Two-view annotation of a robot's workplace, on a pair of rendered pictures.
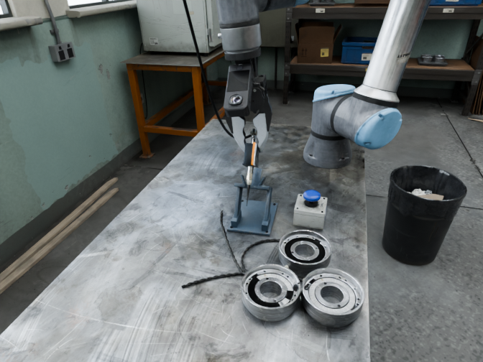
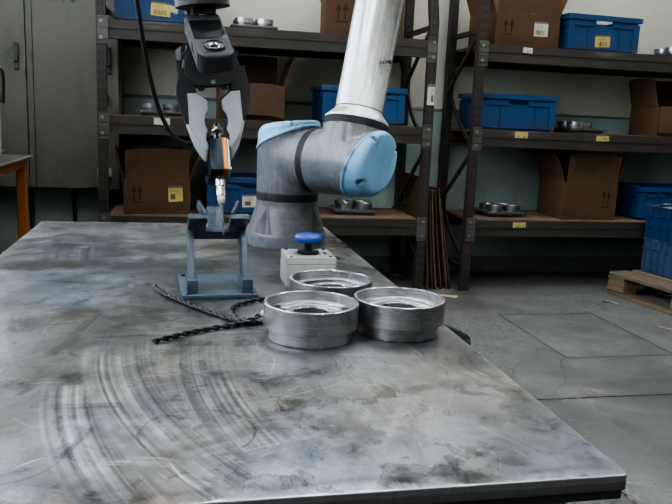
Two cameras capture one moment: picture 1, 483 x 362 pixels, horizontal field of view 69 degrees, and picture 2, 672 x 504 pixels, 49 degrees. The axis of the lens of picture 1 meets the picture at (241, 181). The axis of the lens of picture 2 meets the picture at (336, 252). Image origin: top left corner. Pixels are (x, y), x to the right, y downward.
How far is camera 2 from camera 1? 0.50 m
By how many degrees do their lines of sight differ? 34
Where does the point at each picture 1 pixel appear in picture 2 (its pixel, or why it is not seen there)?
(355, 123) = (338, 155)
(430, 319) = not seen: outside the picture
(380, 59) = (358, 67)
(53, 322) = not seen: outside the picture
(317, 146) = (274, 216)
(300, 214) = (298, 264)
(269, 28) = (61, 153)
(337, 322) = (422, 323)
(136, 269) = (44, 340)
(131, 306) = (73, 366)
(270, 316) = (329, 330)
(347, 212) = not seen: hidden behind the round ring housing
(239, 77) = (208, 26)
